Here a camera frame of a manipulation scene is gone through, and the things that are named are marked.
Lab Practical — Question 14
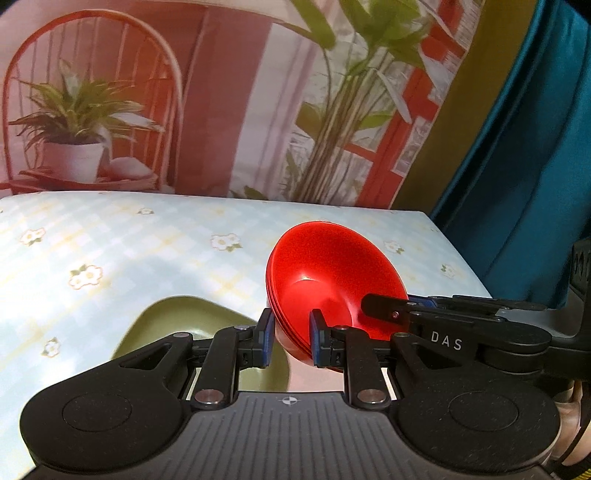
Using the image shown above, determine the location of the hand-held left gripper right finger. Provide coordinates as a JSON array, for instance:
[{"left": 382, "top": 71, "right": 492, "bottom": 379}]
[{"left": 309, "top": 308, "right": 463, "bottom": 409}]

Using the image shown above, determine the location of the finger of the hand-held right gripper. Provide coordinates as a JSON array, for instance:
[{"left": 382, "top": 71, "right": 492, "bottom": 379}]
[
  {"left": 409, "top": 295, "right": 548, "bottom": 319},
  {"left": 361, "top": 294, "right": 553, "bottom": 366}
]

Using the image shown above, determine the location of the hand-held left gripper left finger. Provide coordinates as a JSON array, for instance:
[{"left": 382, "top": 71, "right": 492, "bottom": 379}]
[{"left": 117, "top": 308, "right": 277, "bottom": 411}]

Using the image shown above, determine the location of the person's right hand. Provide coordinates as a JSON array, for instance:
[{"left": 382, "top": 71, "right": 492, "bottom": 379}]
[{"left": 554, "top": 382, "right": 586, "bottom": 432}]

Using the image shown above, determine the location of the teal curtain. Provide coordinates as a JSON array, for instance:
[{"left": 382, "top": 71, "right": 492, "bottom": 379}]
[{"left": 429, "top": 0, "right": 591, "bottom": 311}]

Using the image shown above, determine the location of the olive fabric strip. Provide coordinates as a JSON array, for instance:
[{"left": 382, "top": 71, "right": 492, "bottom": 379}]
[{"left": 392, "top": 0, "right": 542, "bottom": 216}]

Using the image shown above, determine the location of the wall poster with plants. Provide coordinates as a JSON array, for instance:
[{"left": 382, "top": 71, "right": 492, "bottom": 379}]
[{"left": 0, "top": 0, "right": 486, "bottom": 209}]

